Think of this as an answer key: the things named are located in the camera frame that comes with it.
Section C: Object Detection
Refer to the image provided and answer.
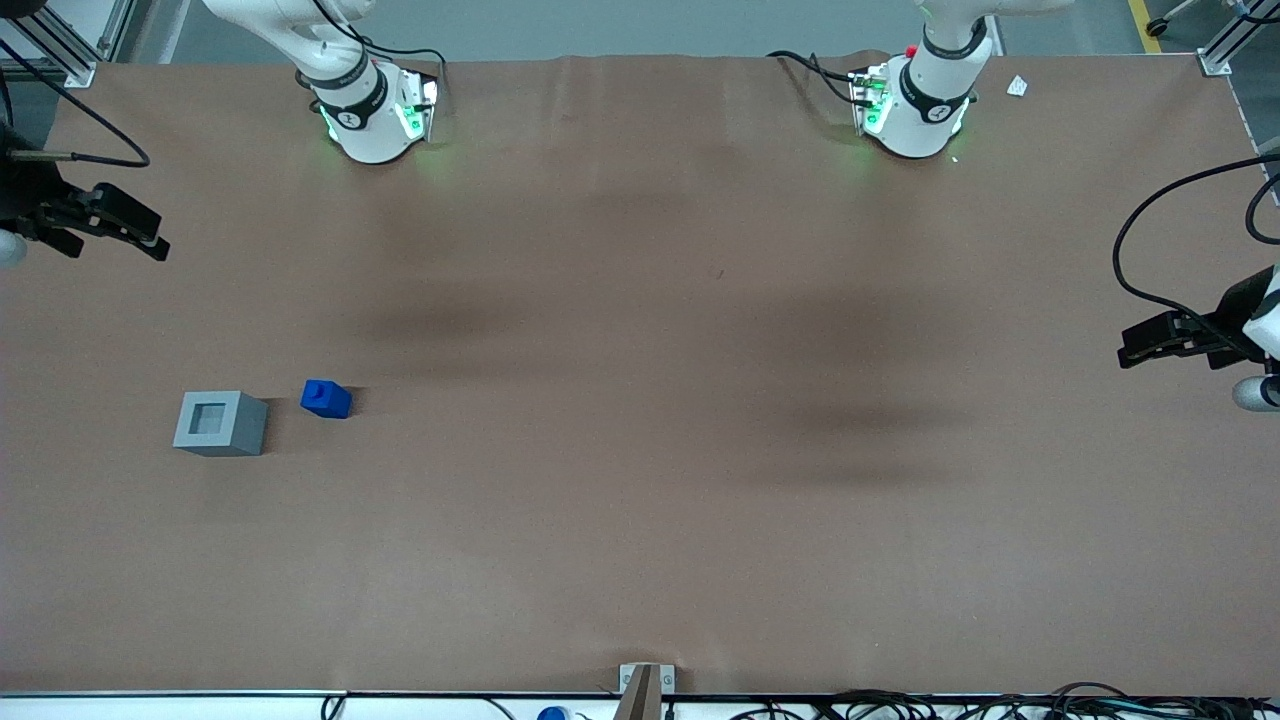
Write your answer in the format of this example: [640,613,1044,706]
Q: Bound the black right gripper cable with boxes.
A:
[0,35,152,169]

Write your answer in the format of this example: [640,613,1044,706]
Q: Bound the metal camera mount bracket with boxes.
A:
[618,662,677,720]

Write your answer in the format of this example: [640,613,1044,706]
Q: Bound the black caster wheel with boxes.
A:
[1144,0,1203,40]

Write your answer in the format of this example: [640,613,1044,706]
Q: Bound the blue plastic part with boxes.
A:
[300,379,354,420]

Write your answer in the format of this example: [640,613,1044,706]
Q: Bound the aluminium frame post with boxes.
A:
[1198,0,1280,78]
[0,0,102,89]

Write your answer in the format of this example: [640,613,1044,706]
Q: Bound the black arm base cable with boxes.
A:
[766,49,873,107]
[294,0,449,97]

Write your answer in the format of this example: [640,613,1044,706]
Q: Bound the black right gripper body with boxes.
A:
[0,120,98,238]

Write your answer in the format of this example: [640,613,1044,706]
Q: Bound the short looped black cable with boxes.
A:
[1244,174,1280,247]

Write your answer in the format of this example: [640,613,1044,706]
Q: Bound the black left arm base cable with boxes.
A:
[766,49,873,107]

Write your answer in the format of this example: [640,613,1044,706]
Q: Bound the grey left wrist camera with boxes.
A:
[1231,374,1280,414]

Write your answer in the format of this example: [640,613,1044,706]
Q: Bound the black cable bundle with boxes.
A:
[735,682,1280,720]

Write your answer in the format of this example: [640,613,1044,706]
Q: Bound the paper table cover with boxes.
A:
[0,50,1280,698]

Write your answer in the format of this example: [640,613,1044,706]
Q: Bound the black right arm base cable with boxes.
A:
[294,0,449,97]

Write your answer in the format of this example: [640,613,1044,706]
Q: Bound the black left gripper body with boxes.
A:
[1205,265,1274,352]

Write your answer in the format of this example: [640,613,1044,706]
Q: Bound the long black left gripper cable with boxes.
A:
[1112,152,1280,341]

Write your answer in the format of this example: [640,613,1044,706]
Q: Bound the gray square base block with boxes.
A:
[172,390,270,458]

